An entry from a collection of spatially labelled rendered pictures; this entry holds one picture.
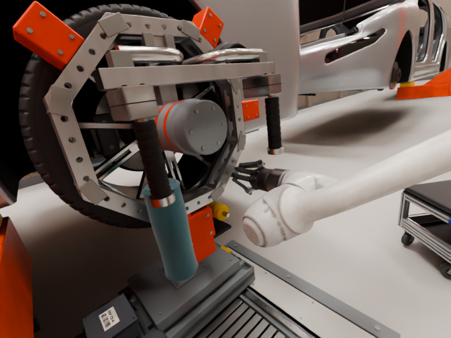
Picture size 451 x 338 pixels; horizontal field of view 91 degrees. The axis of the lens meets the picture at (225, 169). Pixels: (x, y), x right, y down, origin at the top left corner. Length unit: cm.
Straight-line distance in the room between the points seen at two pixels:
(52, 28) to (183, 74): 27
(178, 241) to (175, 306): 42
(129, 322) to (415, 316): 105
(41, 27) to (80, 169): 28
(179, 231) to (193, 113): 28
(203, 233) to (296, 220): 38
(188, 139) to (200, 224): 34
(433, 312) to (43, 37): 149
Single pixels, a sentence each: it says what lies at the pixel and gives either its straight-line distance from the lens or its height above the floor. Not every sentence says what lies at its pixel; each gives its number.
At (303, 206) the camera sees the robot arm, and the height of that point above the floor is 69.
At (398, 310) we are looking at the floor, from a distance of 128.
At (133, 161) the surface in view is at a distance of 86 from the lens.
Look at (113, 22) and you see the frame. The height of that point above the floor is 110.
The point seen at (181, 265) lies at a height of 53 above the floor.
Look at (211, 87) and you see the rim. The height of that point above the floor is 95.
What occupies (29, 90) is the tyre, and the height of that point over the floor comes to 98.
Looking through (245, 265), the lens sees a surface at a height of 15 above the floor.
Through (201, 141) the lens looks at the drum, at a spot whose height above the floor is 82.
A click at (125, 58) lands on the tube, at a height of 99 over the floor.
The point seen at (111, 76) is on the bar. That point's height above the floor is 97.
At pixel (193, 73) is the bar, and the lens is 47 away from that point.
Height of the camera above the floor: 92
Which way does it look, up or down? 18 degrees down
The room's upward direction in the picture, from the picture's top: 8 degrees counter-clockwise
